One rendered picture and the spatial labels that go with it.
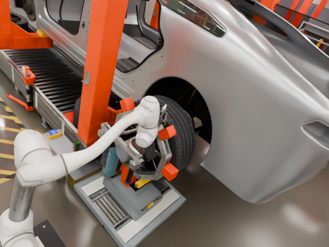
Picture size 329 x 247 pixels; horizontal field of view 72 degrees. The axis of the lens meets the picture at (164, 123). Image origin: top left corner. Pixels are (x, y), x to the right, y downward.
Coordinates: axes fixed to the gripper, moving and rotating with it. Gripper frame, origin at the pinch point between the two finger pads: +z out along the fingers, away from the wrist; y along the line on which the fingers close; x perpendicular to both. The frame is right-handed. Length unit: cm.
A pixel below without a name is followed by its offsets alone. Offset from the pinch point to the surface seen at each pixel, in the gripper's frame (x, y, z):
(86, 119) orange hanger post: -46, -54, 2
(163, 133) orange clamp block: -6.6, 7.8, -16.6
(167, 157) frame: -20.4, 17.8, -19.7
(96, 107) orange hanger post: -31, -49, 4
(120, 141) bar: -21.5, -14.4, -26.8
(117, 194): -103, -4, -9
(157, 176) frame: -39.7, 18.5, -21.6
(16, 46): -86, -214, 98
